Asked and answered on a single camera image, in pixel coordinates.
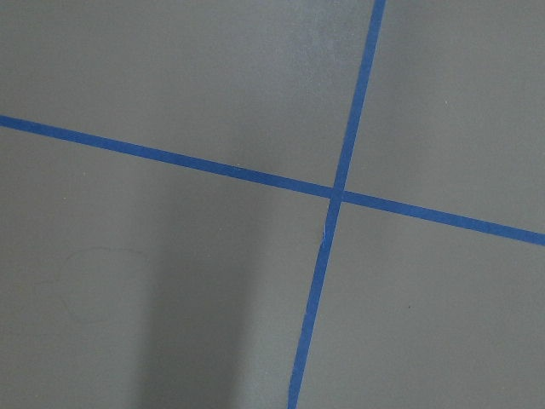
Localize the blue tape grid lines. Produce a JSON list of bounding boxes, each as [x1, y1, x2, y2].
[[1, 1, 544, 408]]

